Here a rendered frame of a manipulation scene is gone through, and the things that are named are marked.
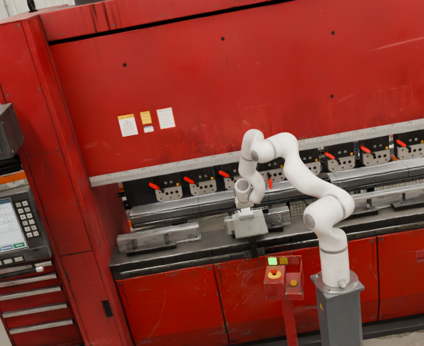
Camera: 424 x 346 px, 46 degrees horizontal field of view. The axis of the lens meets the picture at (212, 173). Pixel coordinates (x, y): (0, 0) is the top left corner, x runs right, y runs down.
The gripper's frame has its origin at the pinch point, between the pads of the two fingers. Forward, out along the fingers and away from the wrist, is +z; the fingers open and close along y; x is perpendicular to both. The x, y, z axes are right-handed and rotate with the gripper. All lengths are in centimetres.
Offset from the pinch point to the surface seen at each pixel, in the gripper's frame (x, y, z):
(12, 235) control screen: 17, 110, -58
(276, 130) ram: -30.5, -23.8, -29.2
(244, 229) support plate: 13.9, 2.7, -3.2
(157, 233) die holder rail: 2, 54, 11
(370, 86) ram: -40, -77, -40
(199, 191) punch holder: -11.7, 24.1, -7.4
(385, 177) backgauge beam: -17, -93, 30
